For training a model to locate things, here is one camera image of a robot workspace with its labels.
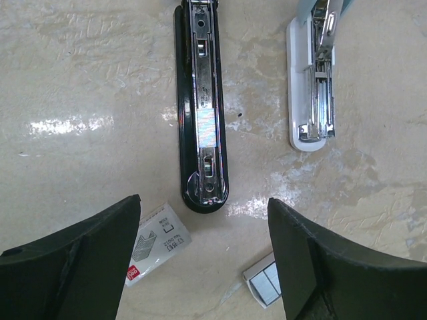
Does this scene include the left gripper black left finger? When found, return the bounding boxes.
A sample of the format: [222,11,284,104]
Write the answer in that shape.
[1,195,141,319]

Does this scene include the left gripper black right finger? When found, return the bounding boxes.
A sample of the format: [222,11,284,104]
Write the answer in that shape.
[268,198,426,319]

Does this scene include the staple box tray with staples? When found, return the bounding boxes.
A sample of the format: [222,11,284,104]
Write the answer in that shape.
[243,252,282,309]

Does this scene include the white staple box sleeve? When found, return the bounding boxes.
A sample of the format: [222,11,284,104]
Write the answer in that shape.
[125,203,191,287]

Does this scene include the staple strip silver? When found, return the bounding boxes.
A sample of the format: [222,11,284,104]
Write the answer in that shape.
[197,108,218,148]

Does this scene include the light blue stapler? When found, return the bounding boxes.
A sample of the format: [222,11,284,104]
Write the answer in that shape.
[286,0,348,152]

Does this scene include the black stapler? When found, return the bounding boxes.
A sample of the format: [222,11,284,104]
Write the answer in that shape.
[174,1,230,214]

